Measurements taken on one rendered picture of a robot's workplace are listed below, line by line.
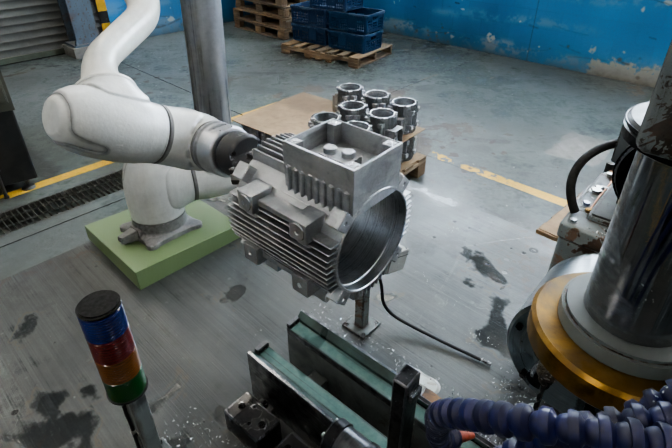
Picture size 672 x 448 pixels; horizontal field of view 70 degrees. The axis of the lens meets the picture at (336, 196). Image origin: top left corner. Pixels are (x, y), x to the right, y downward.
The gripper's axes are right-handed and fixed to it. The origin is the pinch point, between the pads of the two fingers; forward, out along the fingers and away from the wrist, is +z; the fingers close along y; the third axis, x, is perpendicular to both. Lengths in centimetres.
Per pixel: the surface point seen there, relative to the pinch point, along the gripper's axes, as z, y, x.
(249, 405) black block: -17, -10, 49
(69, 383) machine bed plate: -55, -30, 51
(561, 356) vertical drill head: 35.3, -5.2, 7.3
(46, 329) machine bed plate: -75, -27, 49
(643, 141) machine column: 38.3, -7.0, -15.9
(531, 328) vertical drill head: 31.4, -2.4, 8.2
